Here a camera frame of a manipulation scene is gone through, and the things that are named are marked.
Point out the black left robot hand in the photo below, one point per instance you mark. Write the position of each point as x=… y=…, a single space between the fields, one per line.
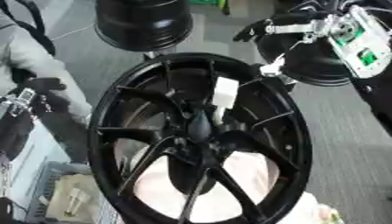
x=43 y=86

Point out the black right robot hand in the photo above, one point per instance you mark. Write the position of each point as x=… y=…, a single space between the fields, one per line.
x=255 y=28

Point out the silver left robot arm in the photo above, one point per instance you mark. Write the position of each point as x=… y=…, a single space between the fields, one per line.
x=15 y=128

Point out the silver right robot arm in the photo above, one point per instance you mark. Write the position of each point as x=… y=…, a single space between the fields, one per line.
x=360 y=43

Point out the black spoked wheel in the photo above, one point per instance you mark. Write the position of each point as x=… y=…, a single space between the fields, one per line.
x=138 y=96

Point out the black wheel rim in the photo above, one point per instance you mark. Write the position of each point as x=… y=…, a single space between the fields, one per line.
x=143 y=23

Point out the green object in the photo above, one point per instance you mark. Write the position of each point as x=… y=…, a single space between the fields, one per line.
x=207 y=2

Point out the pale blue box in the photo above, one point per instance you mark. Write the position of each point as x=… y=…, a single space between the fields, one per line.
x=38 y=148

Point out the grey plastic crate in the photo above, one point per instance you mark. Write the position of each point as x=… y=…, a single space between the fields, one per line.
x=43 y=178

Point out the beige cloth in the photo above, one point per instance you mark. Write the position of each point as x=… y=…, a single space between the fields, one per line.
x=64 y=204

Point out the white cloth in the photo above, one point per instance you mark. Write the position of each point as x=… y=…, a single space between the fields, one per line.
x=245 y=175

